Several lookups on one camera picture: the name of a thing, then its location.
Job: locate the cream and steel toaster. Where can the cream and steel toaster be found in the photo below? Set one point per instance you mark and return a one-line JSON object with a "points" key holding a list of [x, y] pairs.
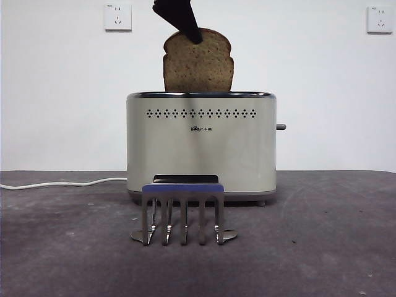
{"points": [[201, 148]]}

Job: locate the brown-crusted bread slice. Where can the brown-crusted bread slice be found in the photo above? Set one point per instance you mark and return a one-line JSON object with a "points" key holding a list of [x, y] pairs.
{"points": [[201, 68]]}

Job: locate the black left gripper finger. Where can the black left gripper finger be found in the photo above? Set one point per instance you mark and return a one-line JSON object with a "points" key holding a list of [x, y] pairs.
{"points": [[181, 15]]}

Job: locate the white wall socket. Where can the white wall socket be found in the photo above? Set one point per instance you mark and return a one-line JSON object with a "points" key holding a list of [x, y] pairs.
{"points": [[379, 20], [117, 17]]}

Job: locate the steel toast rack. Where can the steel toast rack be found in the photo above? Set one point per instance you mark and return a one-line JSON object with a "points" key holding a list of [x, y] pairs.
{"points": [[184, 193]]}

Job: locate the grey toaster lever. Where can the grey toaster lever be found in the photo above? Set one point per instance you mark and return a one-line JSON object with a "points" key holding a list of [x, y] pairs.
{"points": [[281, 126]]}

